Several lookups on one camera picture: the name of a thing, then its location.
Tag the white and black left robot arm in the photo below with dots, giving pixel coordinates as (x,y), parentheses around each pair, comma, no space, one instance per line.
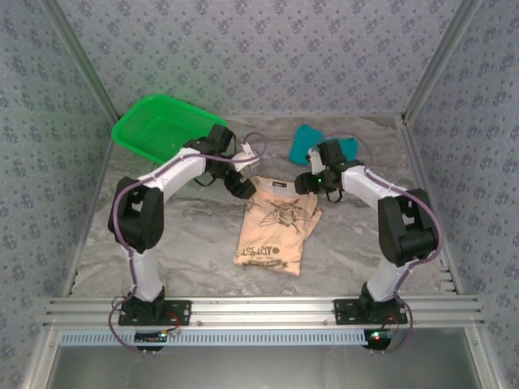
(178,170)

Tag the green plastic basket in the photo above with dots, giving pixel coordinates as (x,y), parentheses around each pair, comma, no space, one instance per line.
(154,125)

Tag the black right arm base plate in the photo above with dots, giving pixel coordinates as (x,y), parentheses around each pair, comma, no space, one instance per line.
(346,312)

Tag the aluminium frame post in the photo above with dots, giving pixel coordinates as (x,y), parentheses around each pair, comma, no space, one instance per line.
(81,61)
(442,61)

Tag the teal folded t-shirt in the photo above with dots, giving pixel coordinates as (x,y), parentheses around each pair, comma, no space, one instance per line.
(302,144)

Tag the grey sheet metal panel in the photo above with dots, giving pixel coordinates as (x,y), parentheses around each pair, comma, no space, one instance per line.
(259,368)

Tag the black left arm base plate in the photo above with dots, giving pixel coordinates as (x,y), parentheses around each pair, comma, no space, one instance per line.
(178,312)

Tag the aluminium mounting rail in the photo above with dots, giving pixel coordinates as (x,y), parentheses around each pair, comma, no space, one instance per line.
(259,312)

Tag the peach printed t-shirt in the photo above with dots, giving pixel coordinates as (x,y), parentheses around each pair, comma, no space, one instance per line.
(271,235)

